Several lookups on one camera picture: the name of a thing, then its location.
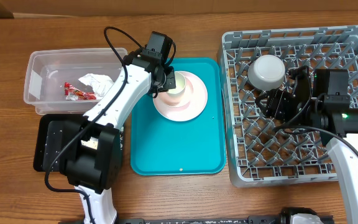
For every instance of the red snack wrapper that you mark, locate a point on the red snack wrapper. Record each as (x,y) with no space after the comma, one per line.
(73,93)

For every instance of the white cup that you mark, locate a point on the white cup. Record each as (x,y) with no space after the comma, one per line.
(180,84)

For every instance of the large white plate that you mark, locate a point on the large white plate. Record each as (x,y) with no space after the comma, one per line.
(191,110)

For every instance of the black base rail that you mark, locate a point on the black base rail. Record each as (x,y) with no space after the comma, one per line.
(287,215)

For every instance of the teal plastic tray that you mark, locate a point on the teal plastic tray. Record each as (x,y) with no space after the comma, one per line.
(160,146)

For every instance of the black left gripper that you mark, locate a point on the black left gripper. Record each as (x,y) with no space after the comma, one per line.
(171,83)

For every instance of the grey dish rack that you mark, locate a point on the grey dish rack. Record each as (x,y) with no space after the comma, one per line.
(258,156)

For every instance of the grey bowl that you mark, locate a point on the grey bowl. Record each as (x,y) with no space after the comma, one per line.
(266,73)

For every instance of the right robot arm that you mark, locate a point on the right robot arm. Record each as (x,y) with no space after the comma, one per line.
(342,148)

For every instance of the small pink plate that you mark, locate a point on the small pink plate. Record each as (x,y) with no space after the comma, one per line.
(178,101)

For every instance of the white napkin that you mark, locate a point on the white napkin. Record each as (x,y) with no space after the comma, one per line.
(100,84)

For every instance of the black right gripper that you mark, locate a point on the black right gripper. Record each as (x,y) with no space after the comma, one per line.
(278,104)

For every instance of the clear plastic bin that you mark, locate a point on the clear plastic bin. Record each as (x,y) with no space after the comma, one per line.
(49,70)

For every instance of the black tray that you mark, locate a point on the black tray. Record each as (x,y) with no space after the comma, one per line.
(49,138)

